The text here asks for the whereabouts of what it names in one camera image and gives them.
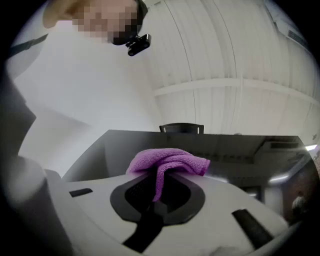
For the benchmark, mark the black television stand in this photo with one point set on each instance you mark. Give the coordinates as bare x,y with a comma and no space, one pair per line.
181,128

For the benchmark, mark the person's head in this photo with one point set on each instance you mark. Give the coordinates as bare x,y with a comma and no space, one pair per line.
105,17

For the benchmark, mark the purple microfibre cloth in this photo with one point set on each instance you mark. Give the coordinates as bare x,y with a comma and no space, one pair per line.
170,160

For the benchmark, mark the black head-worn camera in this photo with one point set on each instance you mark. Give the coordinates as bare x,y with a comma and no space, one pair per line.
138,46

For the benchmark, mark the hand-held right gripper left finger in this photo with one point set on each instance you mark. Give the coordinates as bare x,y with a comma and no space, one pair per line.
95,212

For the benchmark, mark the large black TV screen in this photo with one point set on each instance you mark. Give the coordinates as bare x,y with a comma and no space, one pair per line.
225,155

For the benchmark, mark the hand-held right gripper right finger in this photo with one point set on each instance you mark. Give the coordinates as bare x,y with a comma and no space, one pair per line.
215,215

